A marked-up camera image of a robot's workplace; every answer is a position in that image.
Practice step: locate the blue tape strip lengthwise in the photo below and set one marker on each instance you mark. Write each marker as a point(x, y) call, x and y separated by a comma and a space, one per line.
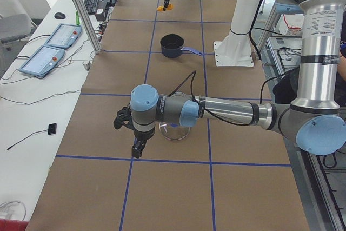
point(132, 158)

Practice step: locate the green bottle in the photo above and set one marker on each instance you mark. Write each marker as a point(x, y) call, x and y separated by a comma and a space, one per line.
point(77, 18)

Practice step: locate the dark blue saucepan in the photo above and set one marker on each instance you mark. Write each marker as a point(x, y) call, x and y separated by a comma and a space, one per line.
point(172, 46)

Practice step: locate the black computer mouse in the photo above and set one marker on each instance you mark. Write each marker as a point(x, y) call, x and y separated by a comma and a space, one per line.
point(59, 15)

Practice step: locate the brown paper table mat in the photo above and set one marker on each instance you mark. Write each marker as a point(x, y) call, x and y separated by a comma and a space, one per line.
point(84, 194)

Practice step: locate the aluminium frame post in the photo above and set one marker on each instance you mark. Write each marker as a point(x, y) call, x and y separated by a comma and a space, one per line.
point(87, 25)

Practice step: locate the grey office chair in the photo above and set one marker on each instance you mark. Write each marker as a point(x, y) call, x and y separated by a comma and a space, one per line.
point(14, 28)

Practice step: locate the teach pendant tablet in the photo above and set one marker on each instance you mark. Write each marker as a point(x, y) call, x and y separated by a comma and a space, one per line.
point(42, 61)
point(64, 36)

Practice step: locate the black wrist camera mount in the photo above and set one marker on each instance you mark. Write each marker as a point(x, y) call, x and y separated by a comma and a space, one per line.
point(123, 118)

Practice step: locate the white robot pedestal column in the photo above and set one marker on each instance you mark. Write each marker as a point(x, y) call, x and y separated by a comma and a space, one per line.
point(235, 50)

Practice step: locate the far teach pendant tablet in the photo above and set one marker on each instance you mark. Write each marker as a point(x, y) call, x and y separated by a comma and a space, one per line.
point(64, 36)

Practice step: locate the black keyboard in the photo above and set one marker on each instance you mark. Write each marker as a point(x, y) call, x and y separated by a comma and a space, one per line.
point(91, 6)

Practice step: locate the blue tape strip far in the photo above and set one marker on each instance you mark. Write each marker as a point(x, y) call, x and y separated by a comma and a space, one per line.
point(224, 98)

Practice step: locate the near teach pendant tablet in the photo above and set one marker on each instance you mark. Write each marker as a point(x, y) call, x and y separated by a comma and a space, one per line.
point(42, 61)

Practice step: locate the small black square sensor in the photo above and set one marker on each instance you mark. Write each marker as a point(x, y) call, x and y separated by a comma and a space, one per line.
point(52, 128)

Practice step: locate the glass pot lid blue knob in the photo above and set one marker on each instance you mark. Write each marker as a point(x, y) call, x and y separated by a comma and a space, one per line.
point(175, 132)

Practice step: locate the blue tape strip crosswise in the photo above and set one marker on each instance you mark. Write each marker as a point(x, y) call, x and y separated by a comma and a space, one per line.
point(174, 161)

